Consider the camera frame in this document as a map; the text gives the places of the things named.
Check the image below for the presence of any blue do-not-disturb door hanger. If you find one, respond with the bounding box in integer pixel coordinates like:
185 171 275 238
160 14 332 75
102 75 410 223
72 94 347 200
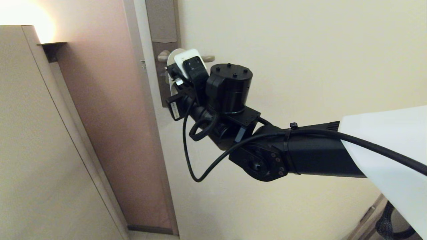
166 49 187 98

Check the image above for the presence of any white door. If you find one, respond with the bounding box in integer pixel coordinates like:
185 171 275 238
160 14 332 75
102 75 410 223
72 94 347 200
133 0 427 240

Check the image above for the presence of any brown metal lock plate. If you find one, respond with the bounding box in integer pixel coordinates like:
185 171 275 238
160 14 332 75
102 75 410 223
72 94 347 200
145 0 182 108

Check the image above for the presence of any small metal hinge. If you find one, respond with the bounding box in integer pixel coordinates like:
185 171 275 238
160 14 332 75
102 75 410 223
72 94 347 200
361 206 377 223

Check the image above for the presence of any black looped cable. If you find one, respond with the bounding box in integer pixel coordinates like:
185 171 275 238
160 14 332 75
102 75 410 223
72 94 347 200
189 115 220 142

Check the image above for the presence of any thin black cable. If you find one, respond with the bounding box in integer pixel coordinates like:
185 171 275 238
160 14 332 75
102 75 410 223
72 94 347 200
182 97 427 183

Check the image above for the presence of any metal lever door handle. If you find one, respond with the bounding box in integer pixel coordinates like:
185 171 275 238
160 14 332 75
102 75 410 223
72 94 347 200
157 50 216 64

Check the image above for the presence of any dark wall lamp bracket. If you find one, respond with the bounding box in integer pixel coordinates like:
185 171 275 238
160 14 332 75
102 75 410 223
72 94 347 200
37 42 67 63

